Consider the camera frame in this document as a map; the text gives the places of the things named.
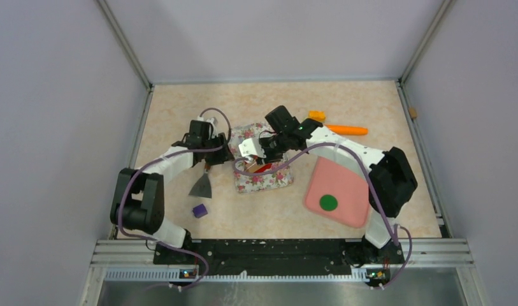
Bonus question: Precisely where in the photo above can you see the orange crown-shaped toy block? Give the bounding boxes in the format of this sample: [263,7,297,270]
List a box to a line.
[308,110,326,122]

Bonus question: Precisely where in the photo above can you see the purple cube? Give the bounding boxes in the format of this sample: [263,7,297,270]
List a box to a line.
[192,204,208,219]

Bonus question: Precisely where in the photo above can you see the wooden rolling pin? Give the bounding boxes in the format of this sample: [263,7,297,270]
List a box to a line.
[243,161,263,173]

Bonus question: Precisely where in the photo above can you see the small brown wall clip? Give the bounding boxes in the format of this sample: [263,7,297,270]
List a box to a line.
[408,107,418,120]

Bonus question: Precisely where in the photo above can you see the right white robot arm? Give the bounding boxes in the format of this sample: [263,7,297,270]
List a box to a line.
[245,105,418,263]

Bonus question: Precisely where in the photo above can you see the metal scraper wooden handle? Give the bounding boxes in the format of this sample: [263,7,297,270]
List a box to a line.
[189,164,212,199]

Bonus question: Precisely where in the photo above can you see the green dough disc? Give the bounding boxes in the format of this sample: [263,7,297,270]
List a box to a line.
[319,194,338,212]

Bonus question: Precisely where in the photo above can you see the pink plastic tray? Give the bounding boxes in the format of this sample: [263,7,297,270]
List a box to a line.
[303,157,370,228]

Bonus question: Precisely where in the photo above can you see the red dough piece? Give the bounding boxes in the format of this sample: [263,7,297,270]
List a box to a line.
[254,163,273,173]

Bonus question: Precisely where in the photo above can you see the orange toy carrot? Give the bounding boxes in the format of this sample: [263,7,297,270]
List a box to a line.
[326,124,368,136]

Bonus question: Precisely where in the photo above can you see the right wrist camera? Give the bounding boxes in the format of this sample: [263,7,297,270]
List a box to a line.
[238,138,266,160]

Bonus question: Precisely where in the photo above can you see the floral rectangular tray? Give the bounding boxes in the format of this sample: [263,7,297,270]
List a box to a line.
[229,122,294,194]

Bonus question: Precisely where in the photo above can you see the aluminium frame rail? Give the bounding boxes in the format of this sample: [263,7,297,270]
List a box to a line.
[80,238,489,305]

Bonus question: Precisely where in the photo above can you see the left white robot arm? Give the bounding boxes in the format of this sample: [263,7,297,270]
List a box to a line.
[110,117,234,264]

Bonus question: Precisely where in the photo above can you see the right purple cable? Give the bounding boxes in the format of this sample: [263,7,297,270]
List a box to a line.
[232,142,413,290]

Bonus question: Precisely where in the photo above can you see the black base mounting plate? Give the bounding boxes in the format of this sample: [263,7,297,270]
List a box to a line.
[153,238,405,276]

